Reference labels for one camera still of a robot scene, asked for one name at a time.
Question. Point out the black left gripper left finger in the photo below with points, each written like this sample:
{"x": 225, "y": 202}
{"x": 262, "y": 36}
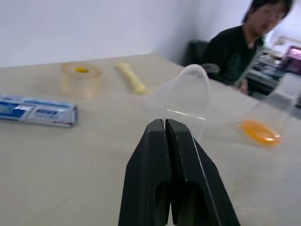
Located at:
{"x": 145, "y": 169}

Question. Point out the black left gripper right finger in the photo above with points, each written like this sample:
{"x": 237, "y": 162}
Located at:
{"x": 188, "y": 169}

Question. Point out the clear plastic cup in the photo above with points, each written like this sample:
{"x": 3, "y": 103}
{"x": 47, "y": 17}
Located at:
{"x": 188, "y": 94}

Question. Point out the clear flask with orange liquid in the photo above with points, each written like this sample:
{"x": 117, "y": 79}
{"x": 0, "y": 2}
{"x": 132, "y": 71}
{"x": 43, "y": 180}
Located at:
{"x": 263, "y": 131}

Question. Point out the pale yellow tube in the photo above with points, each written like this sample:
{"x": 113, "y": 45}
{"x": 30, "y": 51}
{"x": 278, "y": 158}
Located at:
{"x": 134, "y": 78}

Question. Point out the clear tape roll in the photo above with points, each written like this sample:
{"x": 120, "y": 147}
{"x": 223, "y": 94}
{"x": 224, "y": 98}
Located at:
{"x": 81, "y": 78}

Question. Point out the black chair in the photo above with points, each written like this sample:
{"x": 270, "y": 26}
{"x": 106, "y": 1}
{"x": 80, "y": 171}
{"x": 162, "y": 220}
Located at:
{"x": 191, "y": 53}

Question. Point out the blue and white toothpaste box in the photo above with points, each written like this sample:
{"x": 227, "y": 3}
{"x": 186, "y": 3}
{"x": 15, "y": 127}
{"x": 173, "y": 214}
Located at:
{"x": 35, "y": 113}

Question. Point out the person in dark shirt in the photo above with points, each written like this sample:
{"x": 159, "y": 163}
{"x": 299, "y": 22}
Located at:
{"x": 237, "y": 47}

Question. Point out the cluttered background desk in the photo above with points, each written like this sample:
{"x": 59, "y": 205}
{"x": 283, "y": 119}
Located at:
{"x": 275, "y": 61}

